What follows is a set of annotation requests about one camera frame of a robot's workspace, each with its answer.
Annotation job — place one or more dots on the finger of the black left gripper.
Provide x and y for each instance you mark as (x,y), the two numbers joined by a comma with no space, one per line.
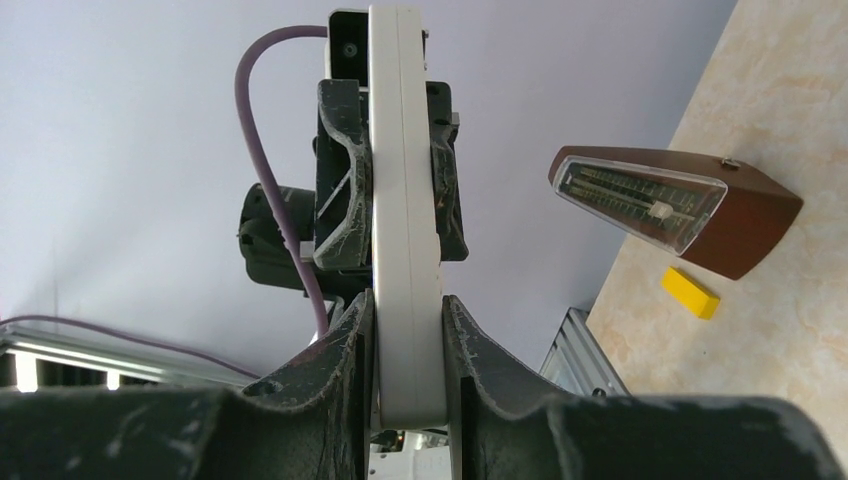
(344,180)
(444,128)

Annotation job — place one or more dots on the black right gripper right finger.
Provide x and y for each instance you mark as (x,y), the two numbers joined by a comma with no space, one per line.
(508,422)

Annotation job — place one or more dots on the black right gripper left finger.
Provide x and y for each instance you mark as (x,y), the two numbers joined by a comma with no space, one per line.
(308,419)

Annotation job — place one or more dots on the brown round object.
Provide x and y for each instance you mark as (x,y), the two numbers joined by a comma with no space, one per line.
(720,214)

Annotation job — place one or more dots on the white remote control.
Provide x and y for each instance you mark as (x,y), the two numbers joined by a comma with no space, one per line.
(406,248)

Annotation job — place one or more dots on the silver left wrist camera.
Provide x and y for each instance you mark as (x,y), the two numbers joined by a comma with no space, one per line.
(352,64)

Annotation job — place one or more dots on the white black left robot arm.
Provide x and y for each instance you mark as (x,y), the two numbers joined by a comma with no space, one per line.
(268,261)

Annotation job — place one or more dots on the yellow block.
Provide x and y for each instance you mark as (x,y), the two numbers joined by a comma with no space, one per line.
(694,297)

